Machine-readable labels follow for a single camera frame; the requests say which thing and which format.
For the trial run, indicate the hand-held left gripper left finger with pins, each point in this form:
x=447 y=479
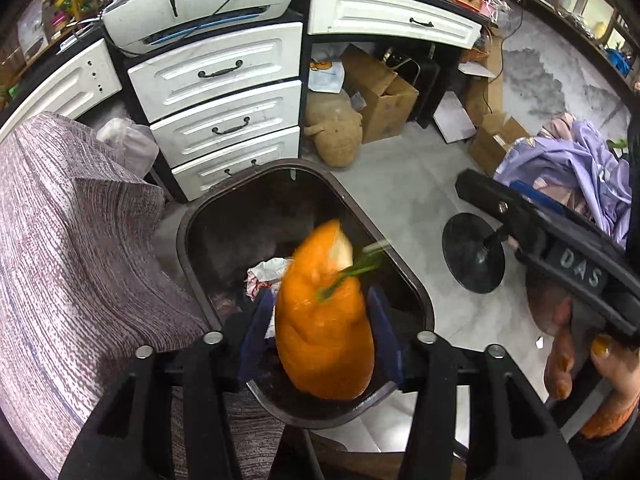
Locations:
x=255 y=340

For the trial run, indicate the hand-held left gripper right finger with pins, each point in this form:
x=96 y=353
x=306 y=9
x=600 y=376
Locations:
x=387 y=340

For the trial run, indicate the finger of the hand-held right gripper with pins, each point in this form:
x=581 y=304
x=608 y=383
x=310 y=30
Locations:
x=492 y=197

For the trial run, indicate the orange peel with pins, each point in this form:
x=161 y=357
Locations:
x=325 y=330

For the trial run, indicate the orange white toy figure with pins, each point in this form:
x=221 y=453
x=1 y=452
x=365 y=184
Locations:
x=267 y=275

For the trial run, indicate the black trash bin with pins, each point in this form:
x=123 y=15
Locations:
x=240 y=230

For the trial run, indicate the person's right forearm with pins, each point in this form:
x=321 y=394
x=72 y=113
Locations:
x=610 y=425

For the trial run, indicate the person's right hand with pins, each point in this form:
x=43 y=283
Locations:
x=560 y=360

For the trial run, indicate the small brown cardboard box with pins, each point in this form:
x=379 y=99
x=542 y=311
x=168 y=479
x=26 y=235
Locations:
x=495 y=142

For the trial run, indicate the black round stool base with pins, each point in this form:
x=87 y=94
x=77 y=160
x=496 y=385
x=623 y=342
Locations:
x=472 y=255

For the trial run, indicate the flat grey cardboard sheet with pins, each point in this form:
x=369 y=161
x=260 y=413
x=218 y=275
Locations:
x=452 y=117

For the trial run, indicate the purple bed sheet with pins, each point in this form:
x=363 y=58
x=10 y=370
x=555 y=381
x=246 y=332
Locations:
x=575 y=160

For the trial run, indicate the open brown cardboard box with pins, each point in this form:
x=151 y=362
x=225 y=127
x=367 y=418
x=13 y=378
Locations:
x=380 y=100

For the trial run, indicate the beige plush toy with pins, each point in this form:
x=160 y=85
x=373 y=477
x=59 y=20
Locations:
x=335 y=130

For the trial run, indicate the low white stack drawer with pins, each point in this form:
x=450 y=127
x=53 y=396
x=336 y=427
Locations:
x=235 y=167

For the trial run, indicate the purple striped tablecloth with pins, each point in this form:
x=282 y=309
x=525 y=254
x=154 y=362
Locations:
x=75 y=270

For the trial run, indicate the white paper bag orange print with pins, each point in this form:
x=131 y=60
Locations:
x=326 y=76

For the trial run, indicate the medium white stack drawer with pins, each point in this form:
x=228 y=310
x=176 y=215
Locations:
x=230 y=122

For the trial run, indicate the clear plastic bag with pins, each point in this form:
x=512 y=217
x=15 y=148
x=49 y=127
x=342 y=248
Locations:
x=130 y=145

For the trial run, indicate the tall white stack drawer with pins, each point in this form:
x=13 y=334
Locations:
x=215 y=70

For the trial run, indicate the white printer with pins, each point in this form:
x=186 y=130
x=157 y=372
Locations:
x=200 y=5

